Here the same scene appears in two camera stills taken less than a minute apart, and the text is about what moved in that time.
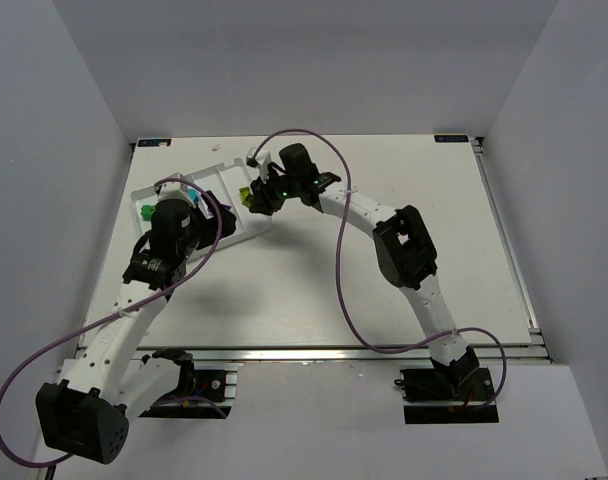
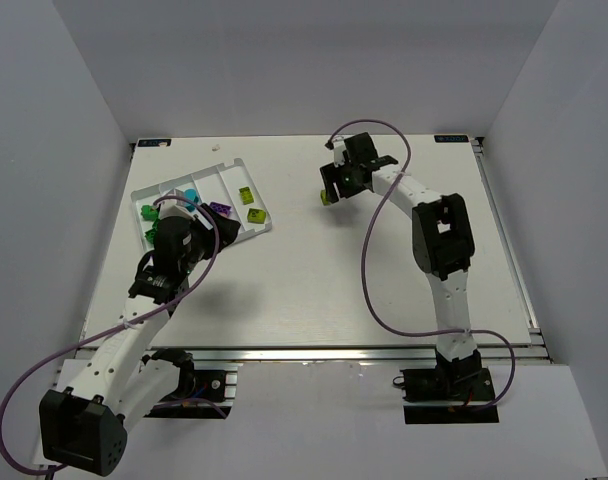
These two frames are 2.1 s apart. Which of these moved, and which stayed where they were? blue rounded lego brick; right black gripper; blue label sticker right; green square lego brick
Moved: right black gripper
Stayed: blue label sticker right; green square lego brick; blue rounded lego brick
